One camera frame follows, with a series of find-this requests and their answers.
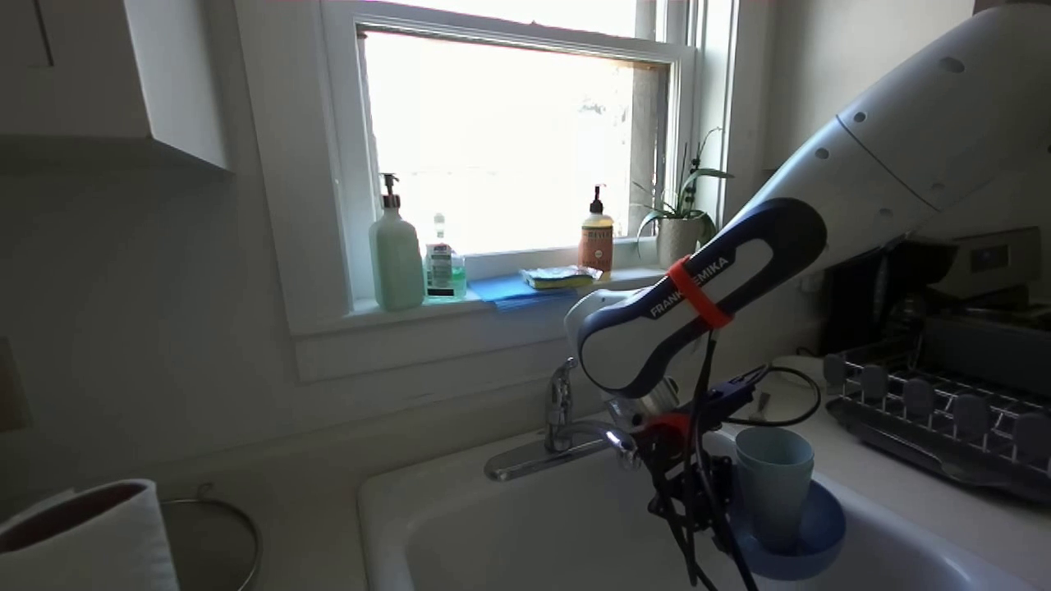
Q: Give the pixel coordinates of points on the green soap dispenser bottle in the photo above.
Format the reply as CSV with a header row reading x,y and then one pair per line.
x,y
399,273

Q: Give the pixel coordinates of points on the light blue cup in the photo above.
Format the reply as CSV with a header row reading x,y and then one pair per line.
x,y
774,480

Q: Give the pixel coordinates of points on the window frame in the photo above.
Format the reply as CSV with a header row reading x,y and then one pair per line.
x,y
500,120

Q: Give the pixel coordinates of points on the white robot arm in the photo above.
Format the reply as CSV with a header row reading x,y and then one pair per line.
x,y
928,135

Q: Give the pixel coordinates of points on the blue bowl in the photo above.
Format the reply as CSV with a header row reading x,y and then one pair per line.
x,y
815,546

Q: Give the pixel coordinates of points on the black dish rack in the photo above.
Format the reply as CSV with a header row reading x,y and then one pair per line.
x,y
962,399

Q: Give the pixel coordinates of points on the white plant pot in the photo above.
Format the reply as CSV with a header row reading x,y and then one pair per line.
x,y
676,239

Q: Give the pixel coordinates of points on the paper towel roll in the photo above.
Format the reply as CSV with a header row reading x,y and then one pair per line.
x,y
90,540

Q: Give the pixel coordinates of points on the yellow green sponge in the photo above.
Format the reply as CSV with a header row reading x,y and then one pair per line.
x,y
559,278

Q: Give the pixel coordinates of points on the chrome faucet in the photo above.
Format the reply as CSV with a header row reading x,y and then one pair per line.
x,y
565,436

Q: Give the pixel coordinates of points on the white sink basin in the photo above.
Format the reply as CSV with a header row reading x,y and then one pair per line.
x,y
586,526

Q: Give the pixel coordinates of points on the white upper cabinet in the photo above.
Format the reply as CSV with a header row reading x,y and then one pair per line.
x,y
107,83

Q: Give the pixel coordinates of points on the small teal bottle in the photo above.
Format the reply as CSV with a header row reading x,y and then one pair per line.
x,y
443,267

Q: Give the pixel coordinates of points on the orange soap dispenser bottle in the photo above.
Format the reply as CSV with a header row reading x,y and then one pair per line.
x,y
596,239

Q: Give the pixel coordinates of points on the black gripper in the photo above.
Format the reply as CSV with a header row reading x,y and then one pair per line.
x,y
692,486

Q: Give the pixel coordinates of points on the green potted plant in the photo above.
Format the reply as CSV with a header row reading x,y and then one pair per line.
x,y
684,204

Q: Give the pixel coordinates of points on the blue sponge cloth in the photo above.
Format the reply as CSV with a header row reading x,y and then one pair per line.
x,y
508,291

